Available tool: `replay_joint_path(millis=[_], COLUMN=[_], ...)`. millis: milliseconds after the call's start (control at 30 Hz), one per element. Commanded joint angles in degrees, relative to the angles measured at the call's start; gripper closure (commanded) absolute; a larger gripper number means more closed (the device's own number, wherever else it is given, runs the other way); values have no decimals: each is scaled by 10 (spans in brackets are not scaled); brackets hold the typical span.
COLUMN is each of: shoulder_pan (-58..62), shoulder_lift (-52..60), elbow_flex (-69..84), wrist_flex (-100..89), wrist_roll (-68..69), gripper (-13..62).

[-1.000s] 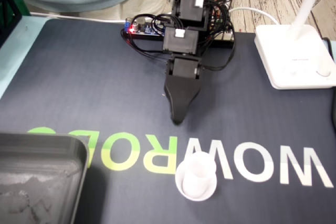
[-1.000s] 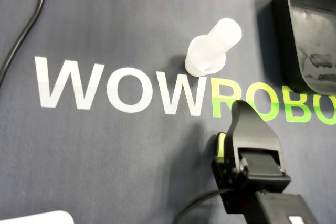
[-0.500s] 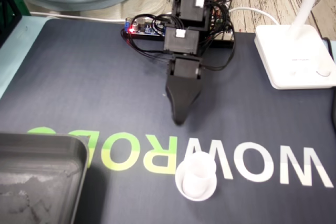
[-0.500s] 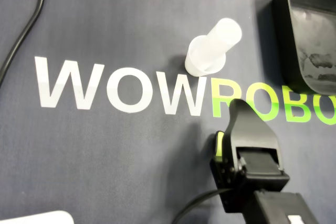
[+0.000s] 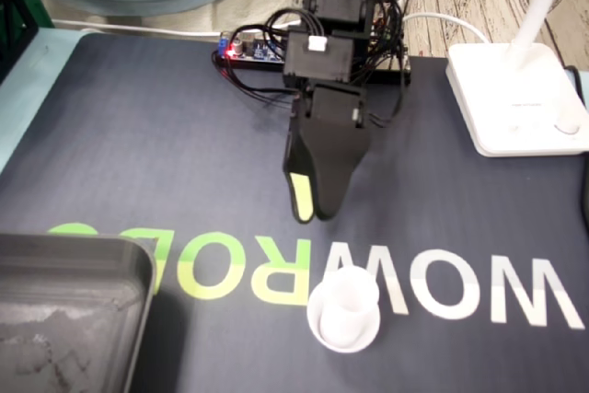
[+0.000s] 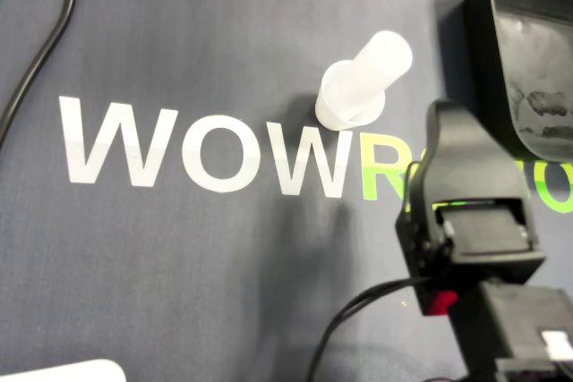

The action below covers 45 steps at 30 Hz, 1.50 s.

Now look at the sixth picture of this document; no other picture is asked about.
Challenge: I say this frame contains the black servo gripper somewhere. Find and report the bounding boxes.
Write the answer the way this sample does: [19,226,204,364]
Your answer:
[393,98,548,317]

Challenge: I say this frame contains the translucent white plastic cylinder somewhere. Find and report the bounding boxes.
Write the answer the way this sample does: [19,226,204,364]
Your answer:
[346,30,414,111]

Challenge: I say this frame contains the black plastic bin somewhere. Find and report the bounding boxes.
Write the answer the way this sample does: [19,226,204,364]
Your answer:
[460,0,573,163]

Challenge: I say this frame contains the translucent white plastic cup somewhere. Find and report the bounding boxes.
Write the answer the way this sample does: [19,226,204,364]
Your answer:
[314,59,387,132]

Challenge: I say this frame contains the dark grey printed mat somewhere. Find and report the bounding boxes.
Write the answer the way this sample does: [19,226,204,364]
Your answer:
[0,0,573,382]

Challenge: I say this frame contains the white flat object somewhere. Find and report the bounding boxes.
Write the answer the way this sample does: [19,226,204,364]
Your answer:
[0,358,127,382]

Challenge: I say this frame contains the thin black robot wires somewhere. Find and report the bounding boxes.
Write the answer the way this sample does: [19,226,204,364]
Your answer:
[312,275,433,382]

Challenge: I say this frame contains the thick black cable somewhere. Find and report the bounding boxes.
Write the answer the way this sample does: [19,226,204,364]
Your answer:
[0,0,89,144]

